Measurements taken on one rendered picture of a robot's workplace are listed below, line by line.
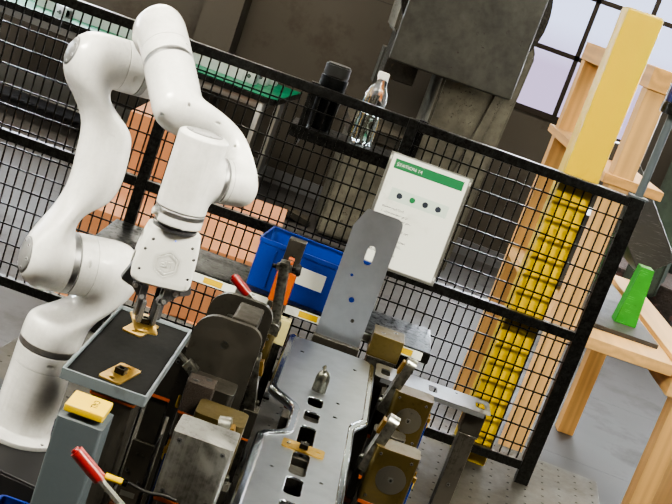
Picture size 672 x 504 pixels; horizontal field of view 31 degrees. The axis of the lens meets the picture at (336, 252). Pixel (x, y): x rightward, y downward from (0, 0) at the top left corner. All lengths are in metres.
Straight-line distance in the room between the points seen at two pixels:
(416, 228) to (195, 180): 1.36
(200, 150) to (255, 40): 7.79
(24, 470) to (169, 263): 0.58
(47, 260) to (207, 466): 0.56
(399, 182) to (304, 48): 6.47
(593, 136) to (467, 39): 4.90
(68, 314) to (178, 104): 0.54
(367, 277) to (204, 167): 1.10
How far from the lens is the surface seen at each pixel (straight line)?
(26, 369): 2.41
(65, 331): 2.37
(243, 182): 1.98
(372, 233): 2.94
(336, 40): 9.58
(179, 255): 1.99
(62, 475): 1.84
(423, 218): 3.21
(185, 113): 2.05
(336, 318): 3.00
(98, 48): 2.31
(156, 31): 2.17
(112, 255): 2.34
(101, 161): 2.32
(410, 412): 2.69
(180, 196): 1.95
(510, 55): 8.15
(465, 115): 8.44
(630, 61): 3.24
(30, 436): 2.47
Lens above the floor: 1.89
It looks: 13 degrees down
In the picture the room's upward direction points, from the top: 20 degrees clockwise
